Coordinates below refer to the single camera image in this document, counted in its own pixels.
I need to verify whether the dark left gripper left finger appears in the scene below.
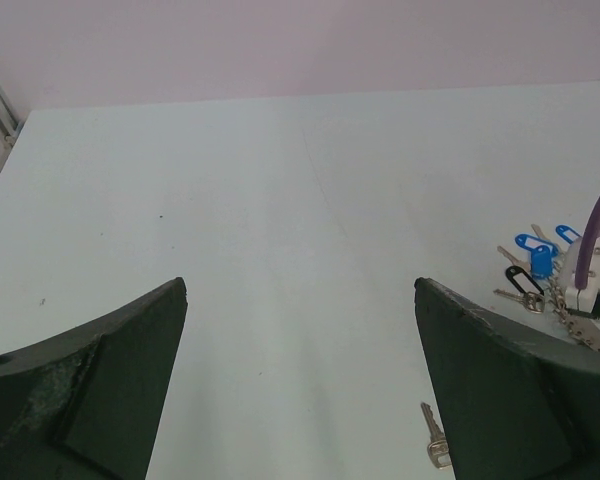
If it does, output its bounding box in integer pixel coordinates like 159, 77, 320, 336
0, 278, 187, 479

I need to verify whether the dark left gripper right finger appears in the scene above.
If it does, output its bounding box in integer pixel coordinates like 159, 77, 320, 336
414, 278, 600, 479

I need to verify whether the large metal key organizer ring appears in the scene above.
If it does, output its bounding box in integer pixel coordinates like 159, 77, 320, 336
544, 269, 600, 354

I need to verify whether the loose silver key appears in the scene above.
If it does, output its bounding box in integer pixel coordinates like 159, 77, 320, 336
420, 402, 452, 470

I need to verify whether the black key tag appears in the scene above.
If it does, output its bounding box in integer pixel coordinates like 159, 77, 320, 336
505, 265, 544, 295

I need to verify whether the blue key tag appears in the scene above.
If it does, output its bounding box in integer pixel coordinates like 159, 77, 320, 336
515, 233, 559, 280

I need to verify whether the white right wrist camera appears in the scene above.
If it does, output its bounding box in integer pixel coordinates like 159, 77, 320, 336
558, 237, 600, 318

